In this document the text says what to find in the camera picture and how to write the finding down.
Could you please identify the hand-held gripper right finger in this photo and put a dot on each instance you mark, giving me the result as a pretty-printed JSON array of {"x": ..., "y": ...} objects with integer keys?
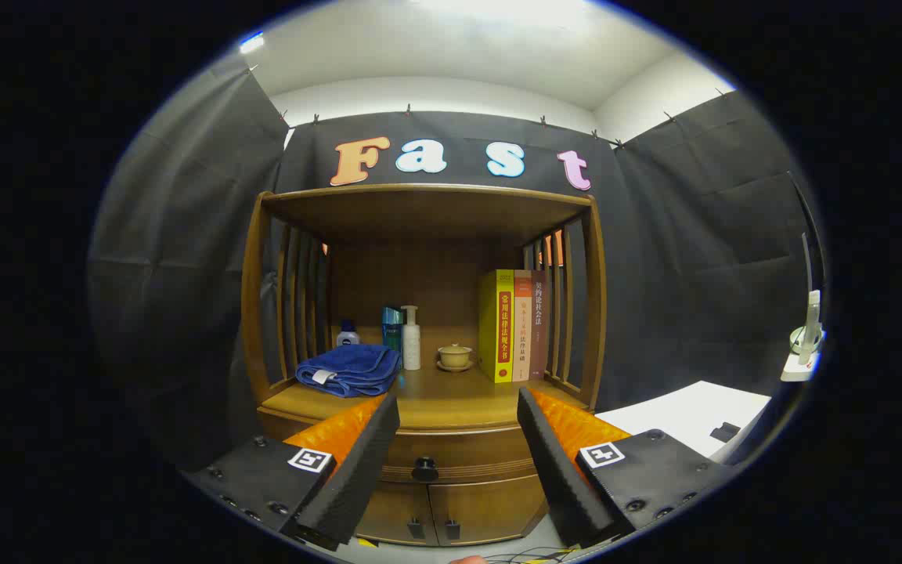
[{"x": 561, "y": 470}]

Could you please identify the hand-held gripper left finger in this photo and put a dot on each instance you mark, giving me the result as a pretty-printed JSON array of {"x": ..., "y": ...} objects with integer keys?
[{"x": 357, "y": 470}]

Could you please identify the wooden cabinet door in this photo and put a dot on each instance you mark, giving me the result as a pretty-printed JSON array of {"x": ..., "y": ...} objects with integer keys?
[
  {"x": 392, "y": 509},
  {"x": 490, "y": 509}
]

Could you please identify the wooden countertop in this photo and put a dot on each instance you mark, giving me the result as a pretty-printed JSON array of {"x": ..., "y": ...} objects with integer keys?
[{"x": 451, "y": 399}]

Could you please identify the wooden cabinet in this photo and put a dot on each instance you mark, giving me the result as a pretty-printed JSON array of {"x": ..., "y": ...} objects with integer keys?
[{"x": 420, "y": 211}]

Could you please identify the folded blue towel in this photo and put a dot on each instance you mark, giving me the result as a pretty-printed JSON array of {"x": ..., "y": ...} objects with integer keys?
[{"x": 349, "y": 368}]

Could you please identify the white side table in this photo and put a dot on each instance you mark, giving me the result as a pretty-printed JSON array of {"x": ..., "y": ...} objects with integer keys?
[{"x": 678, "y": 415}]

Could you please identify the small white blue-capped bottle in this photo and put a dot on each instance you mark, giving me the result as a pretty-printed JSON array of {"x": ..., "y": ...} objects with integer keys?
[{"x": 347, "y": 338}]

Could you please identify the white pump bottle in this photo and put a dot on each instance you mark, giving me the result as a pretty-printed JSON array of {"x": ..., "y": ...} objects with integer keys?
[{"x": 411, "y": 345}]

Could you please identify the orange and white book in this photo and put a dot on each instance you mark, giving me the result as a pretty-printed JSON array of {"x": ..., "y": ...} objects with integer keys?
[{"x": 521, "y": 337}]

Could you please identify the beige saucer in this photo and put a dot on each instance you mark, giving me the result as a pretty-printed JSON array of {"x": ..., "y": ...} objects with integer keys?
[{"x": 455, "y": 367}]

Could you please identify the brown book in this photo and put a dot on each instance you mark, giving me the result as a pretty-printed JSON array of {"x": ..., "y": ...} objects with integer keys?
[{"x": 538, "y": 329}]

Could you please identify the teal blue bottle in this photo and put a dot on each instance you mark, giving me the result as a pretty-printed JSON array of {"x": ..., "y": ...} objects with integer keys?
[{"x": 391, "y": 329}]

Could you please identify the beige lidded teacup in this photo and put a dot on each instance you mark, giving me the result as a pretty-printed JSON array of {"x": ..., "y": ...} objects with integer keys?
[{"x": 454, "y": 355}]

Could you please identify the thick yellow book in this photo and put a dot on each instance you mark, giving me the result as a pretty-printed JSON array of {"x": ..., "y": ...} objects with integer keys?
[{"x": 496, "y": 329}]

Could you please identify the small black object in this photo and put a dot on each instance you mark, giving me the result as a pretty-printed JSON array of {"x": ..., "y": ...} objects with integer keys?
[{"x": 725, "y": 432}]

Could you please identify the white device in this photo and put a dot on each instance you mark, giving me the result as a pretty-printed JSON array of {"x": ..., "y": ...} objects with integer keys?
[{"x": 811, "y": 321}]

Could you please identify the ceiling light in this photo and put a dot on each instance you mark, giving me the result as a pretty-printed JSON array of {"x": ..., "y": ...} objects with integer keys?
[{"x": 251, "y": 41}]

